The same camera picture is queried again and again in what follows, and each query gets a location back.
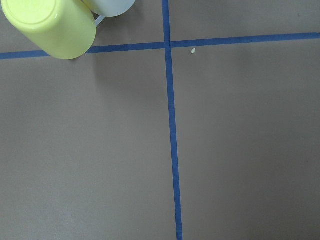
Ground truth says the white plastic cup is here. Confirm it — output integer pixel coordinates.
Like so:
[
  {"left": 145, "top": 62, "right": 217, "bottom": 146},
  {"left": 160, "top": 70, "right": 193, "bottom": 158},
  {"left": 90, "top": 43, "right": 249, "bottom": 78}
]
[{"left": 83, "top": 0, "right": 136, "bottom": 17}]

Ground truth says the yellow plastic cup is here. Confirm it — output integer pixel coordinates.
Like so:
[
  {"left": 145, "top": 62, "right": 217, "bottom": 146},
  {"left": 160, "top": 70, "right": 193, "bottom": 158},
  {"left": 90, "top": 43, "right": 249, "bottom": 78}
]
[{"left": 1, "top": 0, "right": 96, "bottom": 60}]

